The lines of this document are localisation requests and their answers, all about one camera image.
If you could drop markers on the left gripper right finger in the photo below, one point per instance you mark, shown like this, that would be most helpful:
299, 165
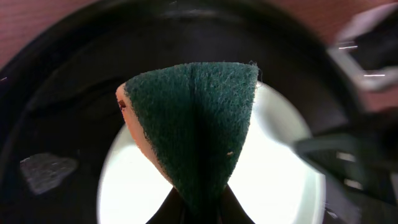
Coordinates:
231, 212

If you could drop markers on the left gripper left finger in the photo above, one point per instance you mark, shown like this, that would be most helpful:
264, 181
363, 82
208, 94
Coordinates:
172, 210

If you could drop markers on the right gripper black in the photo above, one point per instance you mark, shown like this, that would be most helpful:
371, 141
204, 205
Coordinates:
360, 166

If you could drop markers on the green yellow sponge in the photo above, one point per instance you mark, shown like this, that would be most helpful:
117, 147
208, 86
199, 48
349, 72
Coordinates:
195, 119

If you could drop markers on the round black tray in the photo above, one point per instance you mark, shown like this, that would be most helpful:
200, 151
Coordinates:
59, 113

